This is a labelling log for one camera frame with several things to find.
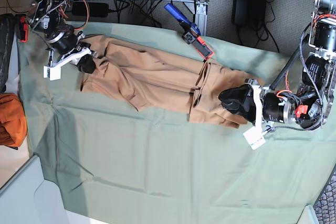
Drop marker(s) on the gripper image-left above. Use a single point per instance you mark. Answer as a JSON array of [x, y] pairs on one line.
[[65, 44]]

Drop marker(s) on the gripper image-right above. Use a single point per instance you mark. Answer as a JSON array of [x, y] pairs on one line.
[[257, 104]]

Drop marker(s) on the tan T-shirt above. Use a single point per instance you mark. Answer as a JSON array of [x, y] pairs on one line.
[[147, 77]]

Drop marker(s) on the black power brick left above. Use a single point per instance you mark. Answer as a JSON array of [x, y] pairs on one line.
[[95, 9]]

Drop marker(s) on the blue clamp at corner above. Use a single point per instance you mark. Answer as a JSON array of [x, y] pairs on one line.
[[22, 21]]

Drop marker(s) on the blue orange clamp centre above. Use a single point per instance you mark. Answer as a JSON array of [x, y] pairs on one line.
[[191, 35]]

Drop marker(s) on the orange folded cloth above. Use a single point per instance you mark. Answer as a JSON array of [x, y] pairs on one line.
[[13, 121]]

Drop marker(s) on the light green table cloth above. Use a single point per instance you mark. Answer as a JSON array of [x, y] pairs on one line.
[[119, 165]]

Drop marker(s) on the black power adapter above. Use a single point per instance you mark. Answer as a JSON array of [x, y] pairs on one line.
[[257, 9], [240, 12]]

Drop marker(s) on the white plastic bin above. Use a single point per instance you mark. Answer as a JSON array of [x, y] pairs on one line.
[[28, 198]]

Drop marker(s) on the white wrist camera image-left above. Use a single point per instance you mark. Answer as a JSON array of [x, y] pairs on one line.
[[52, 73]]

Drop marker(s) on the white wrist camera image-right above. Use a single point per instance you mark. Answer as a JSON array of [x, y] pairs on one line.
[[254, 137]]

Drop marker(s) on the aluminium frame post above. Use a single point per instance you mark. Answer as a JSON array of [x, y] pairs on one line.
[[200, 10]]

